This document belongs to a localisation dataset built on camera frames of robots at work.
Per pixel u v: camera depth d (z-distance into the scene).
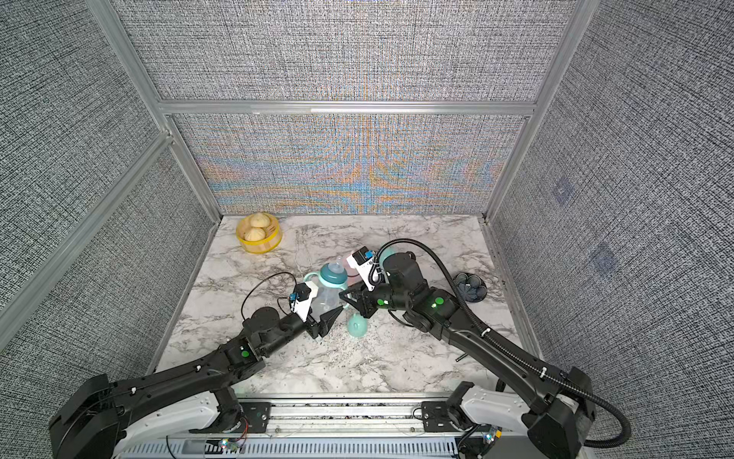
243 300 0.96
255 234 1.06
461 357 0.83
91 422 0.40
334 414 0.75
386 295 0.59
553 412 0.38
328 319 0.68
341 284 0.67
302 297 0.61
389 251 0.59
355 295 0.63
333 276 0.65
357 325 0.85
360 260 0.61
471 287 0.95
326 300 0.70
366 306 0.64
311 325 0.65
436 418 0.72
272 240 1.08
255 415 0.73
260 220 1.09
